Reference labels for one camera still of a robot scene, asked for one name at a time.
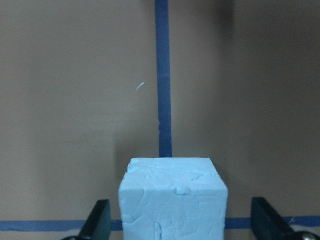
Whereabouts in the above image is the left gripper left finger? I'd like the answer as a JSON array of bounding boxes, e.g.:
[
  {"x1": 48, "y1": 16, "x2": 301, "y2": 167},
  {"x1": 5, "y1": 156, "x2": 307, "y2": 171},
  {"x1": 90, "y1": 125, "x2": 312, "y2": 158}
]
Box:
[{"x1": 77, "y1": 199, "x2": 111, "y2": 240}]

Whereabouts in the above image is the light blue block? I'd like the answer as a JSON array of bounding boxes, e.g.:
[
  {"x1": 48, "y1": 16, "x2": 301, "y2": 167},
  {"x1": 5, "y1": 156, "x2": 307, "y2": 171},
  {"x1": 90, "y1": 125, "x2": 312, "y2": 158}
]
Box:
[{"x1": 118, "y1": 157, "x2": 229, "y2": 240}]

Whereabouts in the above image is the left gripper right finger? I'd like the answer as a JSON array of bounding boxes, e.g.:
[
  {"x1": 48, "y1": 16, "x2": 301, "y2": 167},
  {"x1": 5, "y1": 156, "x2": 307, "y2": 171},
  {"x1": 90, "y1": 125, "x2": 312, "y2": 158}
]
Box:
[{"x1": 251, "y1": 197, "x2": 294, "y2": 240}]

